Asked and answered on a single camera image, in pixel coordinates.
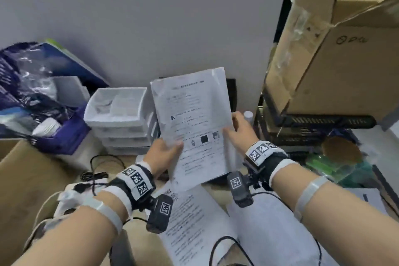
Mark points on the glass jar with cork lid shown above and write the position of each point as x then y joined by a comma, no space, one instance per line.
339,149

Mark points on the printed instruction sheets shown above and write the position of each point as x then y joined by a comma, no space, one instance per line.
193,228

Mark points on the grey spiral notebook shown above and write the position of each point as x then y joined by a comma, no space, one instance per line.
70,91

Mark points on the person's left hand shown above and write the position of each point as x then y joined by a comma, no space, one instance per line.
159,158

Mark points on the large brown cardboard box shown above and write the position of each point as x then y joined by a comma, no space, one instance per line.
343,72

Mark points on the wooden table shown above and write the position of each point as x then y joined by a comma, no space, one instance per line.
219,195

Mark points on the white drawer organizer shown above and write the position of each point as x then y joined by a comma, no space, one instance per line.
118,125

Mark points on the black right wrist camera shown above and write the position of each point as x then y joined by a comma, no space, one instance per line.
240,189

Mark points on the person's right forearm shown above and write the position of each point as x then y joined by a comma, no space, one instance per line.
352,219

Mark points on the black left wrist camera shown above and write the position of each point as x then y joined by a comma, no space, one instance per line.
160,212

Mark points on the black mesh file organizer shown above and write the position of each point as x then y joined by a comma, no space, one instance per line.
231,94

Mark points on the stack of white paper cups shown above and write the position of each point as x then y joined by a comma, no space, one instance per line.
46,127

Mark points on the white capped drink bottle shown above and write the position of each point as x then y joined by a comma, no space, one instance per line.
248,116

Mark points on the black tiered tray shelf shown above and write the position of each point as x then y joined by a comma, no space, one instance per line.
327,120

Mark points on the clear plastic bag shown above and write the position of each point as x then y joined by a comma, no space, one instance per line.
28,72

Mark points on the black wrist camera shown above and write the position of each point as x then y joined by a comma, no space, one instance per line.
240,189
160,212

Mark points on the person's left forearm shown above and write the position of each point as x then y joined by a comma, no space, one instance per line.
68,237

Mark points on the dark blue packet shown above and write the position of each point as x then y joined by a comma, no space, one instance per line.
50,108

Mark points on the white charger block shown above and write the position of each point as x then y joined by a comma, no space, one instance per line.
46,228

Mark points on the paper sheets on desk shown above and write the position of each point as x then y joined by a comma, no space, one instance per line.
218,244

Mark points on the printed cardboard box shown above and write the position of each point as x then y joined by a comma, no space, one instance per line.
25,188

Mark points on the person's right hand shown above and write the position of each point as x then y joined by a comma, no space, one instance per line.
244,136

